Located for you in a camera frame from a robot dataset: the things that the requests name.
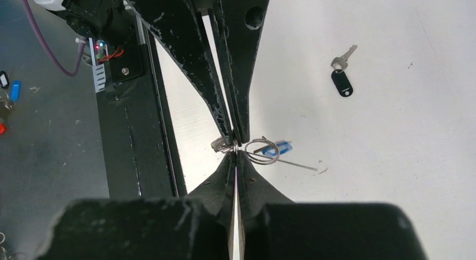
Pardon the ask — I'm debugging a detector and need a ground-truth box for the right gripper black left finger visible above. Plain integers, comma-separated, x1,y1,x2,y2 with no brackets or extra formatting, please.
35,152,237,259

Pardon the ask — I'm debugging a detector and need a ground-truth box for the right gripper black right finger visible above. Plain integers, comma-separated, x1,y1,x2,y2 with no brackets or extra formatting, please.
236,151,427,259

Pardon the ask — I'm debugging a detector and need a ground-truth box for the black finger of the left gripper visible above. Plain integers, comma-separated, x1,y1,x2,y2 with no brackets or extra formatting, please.
126,0,234,145
219,0,269,143

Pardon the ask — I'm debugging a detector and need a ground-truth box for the key with black head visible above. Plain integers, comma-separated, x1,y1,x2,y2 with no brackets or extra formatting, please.
331,45,358,97

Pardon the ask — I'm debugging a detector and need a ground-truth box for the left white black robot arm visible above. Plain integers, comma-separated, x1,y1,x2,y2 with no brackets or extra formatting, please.
33,0,269,144

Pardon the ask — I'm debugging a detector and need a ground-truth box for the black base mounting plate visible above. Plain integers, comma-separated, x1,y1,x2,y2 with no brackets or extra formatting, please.
93,18,187,199

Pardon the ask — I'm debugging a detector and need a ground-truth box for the pile of coloured key tags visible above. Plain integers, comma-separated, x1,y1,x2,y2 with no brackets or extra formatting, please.
1,71,22,135

